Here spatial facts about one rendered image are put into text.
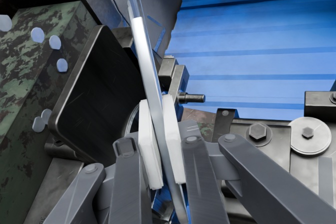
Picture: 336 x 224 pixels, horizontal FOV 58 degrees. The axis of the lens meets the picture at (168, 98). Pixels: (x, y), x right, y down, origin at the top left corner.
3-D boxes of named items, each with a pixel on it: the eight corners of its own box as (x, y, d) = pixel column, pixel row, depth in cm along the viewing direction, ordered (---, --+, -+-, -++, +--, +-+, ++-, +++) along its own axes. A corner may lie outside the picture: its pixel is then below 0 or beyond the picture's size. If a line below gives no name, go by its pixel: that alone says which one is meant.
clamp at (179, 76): (143, 121, 59) (193, 124, 55) (164, 55, 67) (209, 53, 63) (154, 135, 64) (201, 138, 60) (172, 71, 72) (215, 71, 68)
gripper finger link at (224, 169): (184, 163, 14) (247, 150, 14) (176, 121, 19) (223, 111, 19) (190, 190, 15) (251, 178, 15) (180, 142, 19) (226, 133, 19)
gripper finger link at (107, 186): (149, 200, 15) (88, 213, 15) (147, 150, 19) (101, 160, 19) (141, 173, 14) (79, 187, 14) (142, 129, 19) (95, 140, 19)
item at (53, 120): (-39, 121, 33) (56, 129, 27) (22, 28, 40) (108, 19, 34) (85, 192, 52) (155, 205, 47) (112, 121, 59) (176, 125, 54)
